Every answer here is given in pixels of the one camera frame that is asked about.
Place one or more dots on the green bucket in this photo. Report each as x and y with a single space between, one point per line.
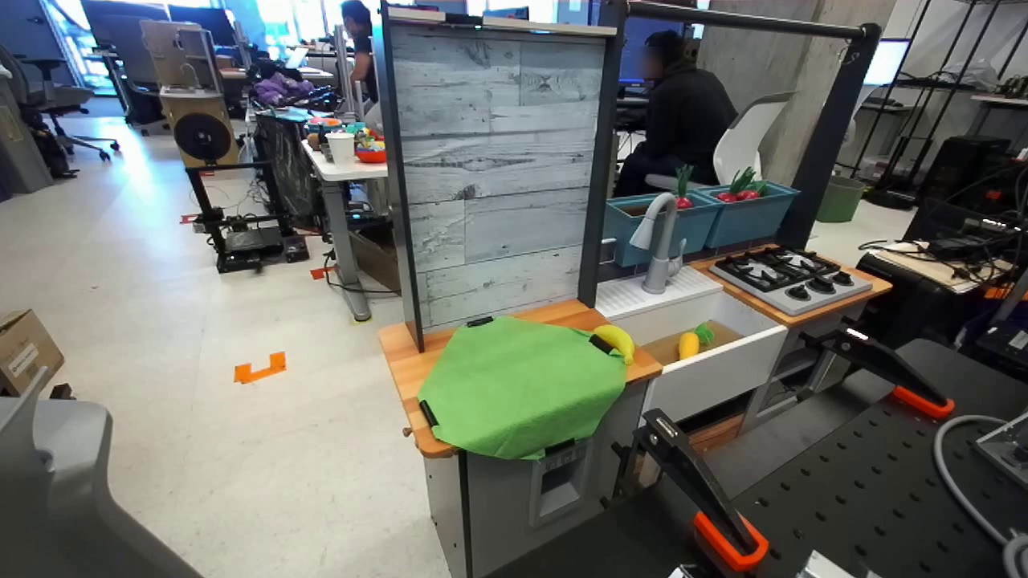
840 199

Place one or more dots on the toy stove top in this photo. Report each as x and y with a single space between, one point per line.
787 279

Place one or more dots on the yellow toy in sink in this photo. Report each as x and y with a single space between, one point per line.
689 346

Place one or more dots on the grey toy kitchen cabinet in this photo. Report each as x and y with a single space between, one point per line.
494 513

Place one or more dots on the standing person in background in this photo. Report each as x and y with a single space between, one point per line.
362 34

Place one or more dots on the black orange clamp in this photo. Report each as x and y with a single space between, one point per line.
907 386
728 535

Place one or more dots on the grey stone backsplash panel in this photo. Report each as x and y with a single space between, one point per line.
496 137

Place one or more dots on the black metal frame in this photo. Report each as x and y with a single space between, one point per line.
810 173

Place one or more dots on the white toy sink basin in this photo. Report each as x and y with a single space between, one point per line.
744 357

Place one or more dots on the green toy in sink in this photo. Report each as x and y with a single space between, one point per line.
709 334

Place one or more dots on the black wheeled machine stand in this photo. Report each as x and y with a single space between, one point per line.
238 199

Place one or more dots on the red bowl with items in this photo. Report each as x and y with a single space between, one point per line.
372 149

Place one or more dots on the far black orange clamp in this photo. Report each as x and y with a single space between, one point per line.
907 386

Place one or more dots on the right blue bin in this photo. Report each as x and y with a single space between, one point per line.
751 220

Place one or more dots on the near black orange clamp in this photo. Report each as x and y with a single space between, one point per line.
728 535

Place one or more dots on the black office chair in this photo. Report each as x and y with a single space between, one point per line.
44 104

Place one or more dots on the orange floor tape marker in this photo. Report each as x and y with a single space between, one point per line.
248 374

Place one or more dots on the grey toy faucet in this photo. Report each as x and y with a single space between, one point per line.
658 235

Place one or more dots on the white cup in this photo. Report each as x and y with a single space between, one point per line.
342 144

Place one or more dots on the green cloth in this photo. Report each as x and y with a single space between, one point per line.
512 389

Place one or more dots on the yellow toy banana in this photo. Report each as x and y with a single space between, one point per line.
618 337

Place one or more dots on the cardboard box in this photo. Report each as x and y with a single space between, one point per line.
23 351

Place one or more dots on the black perforated table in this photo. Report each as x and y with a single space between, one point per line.
840 482

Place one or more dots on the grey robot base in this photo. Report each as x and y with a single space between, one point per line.
55 505

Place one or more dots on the seated person in black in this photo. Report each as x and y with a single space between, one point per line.
689 109

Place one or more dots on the white chair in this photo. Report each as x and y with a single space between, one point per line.
740 144

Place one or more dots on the wooden countertop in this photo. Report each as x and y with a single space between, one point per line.
410 365

